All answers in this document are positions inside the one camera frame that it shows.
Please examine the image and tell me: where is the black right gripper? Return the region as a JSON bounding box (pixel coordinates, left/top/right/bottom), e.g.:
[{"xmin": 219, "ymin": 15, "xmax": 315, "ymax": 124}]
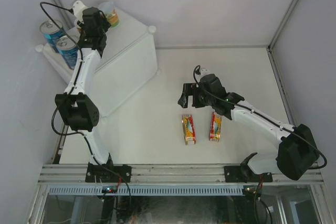
[{"xmin": 178, "ymin": 83, "xmax": 214, "ymax": 109}]

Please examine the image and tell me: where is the green can with plastic lid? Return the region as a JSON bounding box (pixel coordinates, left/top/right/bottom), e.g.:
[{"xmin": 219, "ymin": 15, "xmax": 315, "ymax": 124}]
[{"xmin": 98, "ymin": 1, "xmax": 119, "ymax": 27}]

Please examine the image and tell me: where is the red sardine tin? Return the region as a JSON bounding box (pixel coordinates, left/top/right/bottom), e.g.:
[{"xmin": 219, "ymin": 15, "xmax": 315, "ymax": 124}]
[
  {"xmin": 182, "ymin": 114, "xmax": 196, "ymax": 145},
  {"xmin": 209, "ymin": 112, "xmax": 222, "ymax": 142}
]

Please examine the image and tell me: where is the dark blue tall can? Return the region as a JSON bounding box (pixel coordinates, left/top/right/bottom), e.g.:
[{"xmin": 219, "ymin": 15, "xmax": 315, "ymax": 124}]
[{"xmin": 56, "ymin": 35, "xmax": 79, "ymax": 70}]

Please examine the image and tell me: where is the light blue labelled can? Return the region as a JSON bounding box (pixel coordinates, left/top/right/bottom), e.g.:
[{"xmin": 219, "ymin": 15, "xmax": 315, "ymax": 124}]
[{"xmin": 39, "ymin": 20, "xmax": 65, "ymax": 53}]

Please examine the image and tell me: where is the pink portrait labelled can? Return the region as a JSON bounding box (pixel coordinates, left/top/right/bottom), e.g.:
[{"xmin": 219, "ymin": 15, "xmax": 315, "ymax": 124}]
[{"xmin": 74, "ymin": 19, "xmax": 85, "ymax": 35}]

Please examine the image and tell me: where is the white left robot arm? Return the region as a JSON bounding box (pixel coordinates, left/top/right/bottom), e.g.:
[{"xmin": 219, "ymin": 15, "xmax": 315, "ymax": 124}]
[{"xmin": 52, "ymin": 7, "xmax": 115, "ymax": 182}]

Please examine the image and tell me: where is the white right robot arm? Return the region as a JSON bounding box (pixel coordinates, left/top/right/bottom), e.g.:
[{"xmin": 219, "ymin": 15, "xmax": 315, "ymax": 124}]
[{"xmin": 177, "ymin": 73, "xmax": 321, "ymax": 182}]

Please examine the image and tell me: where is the white plastic cube cabinet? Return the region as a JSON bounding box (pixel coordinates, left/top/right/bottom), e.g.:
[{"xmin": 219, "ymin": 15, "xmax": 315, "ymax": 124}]
[{"xmin": 43, "ymin": 13, "xmax": 158, "ymax": 118}]

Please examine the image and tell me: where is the right controller circuit board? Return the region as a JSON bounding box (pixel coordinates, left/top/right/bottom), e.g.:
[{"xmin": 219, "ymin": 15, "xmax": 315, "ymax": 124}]
[{"xmin": 243, "ymin": 185, "xmax": 259, "ymax": 195}]

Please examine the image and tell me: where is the controller circuit board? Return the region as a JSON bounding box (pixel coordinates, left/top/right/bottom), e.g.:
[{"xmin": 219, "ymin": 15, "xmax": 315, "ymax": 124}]
[
  {"xmin": 102, "ymin": 186, "xmax": 118, "ymax": 194},
  {"xmin": 243, "ymin": 185, "xmax": 259, "ymax": 195}
]

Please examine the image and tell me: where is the left controller circuit board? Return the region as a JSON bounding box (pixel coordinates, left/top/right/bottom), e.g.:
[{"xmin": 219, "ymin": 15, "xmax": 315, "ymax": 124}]
[{"xmin": 102, "ymin": 186, "xmax": 118, "ymax": 194}]

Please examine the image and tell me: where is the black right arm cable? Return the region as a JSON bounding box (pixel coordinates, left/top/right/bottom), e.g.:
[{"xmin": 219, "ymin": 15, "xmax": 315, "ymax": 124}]
[{"xmin": 193, "ymin": 65, "xmax": 328, "ymax": 170}]

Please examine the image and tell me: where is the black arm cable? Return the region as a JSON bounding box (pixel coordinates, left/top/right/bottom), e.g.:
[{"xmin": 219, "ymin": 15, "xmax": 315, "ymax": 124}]
[
  {"xmin": 193, "ymin": 65, "xmax": 328, "ymax": 170},
  {"xmin": 39, "ymin": 1, "xmax": 95, "ymax": 156}
]

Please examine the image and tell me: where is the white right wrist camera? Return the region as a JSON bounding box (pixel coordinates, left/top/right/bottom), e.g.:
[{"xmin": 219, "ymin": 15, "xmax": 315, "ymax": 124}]
[{"xmin": 198, "ymin": 68, "xmax": 212, "ymax": 78}]

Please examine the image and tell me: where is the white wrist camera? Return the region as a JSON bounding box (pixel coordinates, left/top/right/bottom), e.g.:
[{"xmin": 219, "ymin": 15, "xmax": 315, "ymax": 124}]
[
  {"xmin": 198, "ymin": 68, "xmax": 212, "ymax": 78},
  {"xmin": 72, "ymin": 0, "xmax": 88, "ymax": 20}
]

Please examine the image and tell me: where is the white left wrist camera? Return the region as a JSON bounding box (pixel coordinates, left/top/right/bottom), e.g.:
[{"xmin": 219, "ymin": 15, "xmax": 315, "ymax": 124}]
[{"xmin": 72, "ymin": 0, "xmax": 88, "ymax": 20}]

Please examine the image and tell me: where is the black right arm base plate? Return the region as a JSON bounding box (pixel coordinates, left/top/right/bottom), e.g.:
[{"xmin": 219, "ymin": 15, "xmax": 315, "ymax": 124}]
[{"xmin": 224, "ymin": 165, "xmax": 273, "ymax": 183}]

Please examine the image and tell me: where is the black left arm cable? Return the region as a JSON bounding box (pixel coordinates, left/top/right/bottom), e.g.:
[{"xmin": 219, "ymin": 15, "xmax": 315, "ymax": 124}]
[{"xmin": 39, "ymin": 1, "xmax": 95, "ymax": 156}]

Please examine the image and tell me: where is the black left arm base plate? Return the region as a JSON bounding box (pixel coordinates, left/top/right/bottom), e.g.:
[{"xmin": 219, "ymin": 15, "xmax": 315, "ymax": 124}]
[{"xmin": 85, "ymin": 163, "xmax": 132, "ymax": 183}]

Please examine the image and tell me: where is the aluminium frame rail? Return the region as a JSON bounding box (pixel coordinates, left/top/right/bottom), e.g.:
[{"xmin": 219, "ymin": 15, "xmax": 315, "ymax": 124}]
[{"xmin": 38, "ymin": 164, "xmax": 324, "ymax": 186}]

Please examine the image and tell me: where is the slotted grey cable duct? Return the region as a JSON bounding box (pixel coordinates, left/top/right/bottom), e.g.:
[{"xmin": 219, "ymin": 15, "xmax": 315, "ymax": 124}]
[{"xmin": 49, "ymin": 185, "xmax": 243, "ymax": 196}]

